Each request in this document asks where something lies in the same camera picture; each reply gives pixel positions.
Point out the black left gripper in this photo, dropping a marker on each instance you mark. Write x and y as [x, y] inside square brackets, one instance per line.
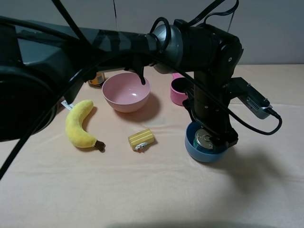
[207, 113]

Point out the short green-label tin can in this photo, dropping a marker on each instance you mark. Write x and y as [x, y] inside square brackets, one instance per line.
[202, 140]

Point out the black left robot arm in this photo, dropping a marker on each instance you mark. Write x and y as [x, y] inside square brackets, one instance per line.
[47, 61]

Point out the blue plastic bowl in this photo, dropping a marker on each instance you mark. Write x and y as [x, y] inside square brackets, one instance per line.
[201, 155]

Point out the yellow toy cake slice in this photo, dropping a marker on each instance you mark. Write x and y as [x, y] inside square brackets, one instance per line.
[141, 139]

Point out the large pink plastic bowl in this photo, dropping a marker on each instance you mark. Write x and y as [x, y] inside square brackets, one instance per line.
[125, 93]

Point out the peach tablecloth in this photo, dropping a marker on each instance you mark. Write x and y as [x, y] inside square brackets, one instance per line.
[259, 183]

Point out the gold energy drink can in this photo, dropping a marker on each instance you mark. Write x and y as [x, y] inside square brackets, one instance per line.
[98, 80]

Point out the yellow plush banana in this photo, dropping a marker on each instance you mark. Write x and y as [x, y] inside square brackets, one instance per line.
[74, 127]

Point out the pink saucepan with handle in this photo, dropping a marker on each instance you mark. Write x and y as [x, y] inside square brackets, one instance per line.
[179, 86]

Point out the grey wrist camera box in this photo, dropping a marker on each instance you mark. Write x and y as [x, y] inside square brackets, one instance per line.
[250, 97]

